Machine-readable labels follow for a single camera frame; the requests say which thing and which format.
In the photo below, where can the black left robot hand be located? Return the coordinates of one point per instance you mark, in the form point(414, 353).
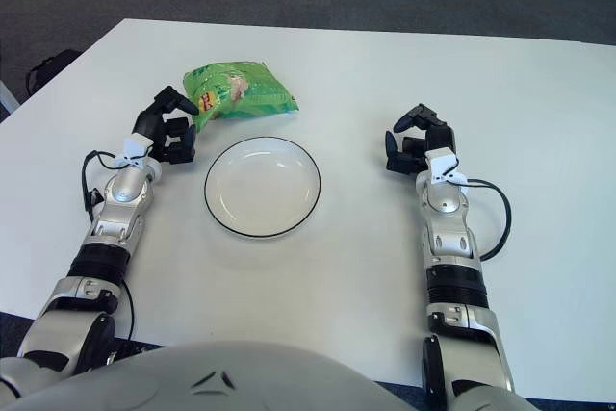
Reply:
point(149, 124)

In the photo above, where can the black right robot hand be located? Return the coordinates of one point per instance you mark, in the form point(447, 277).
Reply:
point(438, 134)

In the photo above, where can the green snack bag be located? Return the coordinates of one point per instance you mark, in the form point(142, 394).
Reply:
point(245, 88)

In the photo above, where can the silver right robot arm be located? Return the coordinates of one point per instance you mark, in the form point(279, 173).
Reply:
point(445, 199)

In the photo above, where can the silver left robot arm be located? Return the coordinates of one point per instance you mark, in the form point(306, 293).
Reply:
point(125, 189)

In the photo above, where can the white plate with black rim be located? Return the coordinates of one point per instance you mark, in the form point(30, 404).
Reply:
point(262, 189)

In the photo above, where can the black bag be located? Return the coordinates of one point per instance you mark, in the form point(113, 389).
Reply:
point(53, 67)

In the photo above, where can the white furniture leg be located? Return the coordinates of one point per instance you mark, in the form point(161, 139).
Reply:
point(7, 98)

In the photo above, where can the silver robot torso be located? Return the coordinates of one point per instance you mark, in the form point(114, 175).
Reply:
point(216, 382)

